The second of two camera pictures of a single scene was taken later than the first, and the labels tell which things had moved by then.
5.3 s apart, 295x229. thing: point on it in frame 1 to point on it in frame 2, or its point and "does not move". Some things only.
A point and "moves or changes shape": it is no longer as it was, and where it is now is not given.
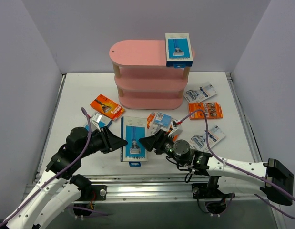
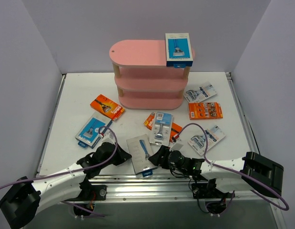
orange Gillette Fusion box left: [107, 107] does not move
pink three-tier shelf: [143, 81] does not move
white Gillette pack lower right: [216, 135] does not move
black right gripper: [158, 143] to [162, 157]
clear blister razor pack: [162, 121] does not move
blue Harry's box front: [132, 129] moves or changes shape
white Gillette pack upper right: [197, 94] does not move
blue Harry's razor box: [178, 50] does not move
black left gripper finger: [112, 141] to [120, 156]
